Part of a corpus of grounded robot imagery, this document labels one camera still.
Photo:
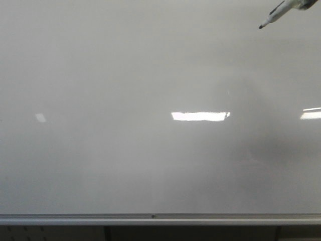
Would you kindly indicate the white black-tipped whiteboard marker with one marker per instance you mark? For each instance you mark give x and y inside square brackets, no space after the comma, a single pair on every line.
[285,6]

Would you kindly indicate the grey pegboard panel below board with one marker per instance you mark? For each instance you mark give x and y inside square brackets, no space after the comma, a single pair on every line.
[20,232]

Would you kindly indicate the white whiteboard with aluminium frame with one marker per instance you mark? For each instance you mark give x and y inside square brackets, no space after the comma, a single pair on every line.
[159,113]

